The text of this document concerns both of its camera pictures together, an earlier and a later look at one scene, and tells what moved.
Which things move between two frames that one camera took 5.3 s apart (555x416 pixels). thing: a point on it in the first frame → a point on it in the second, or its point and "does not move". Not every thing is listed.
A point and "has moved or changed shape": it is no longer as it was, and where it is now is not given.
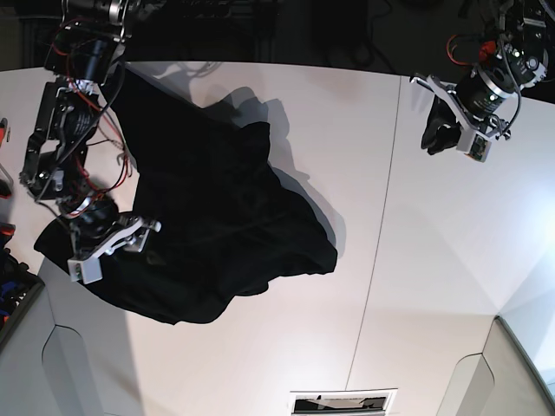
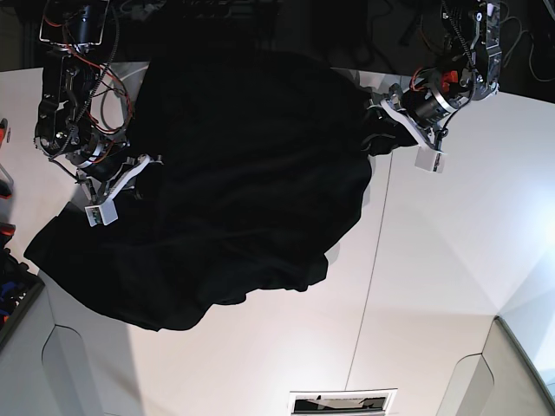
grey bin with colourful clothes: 19,287 does not move
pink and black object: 3,126 does not move
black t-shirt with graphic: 222,223 has moved or changed shape
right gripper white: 448,126 → 428,156
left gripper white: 88,269 → 102,210
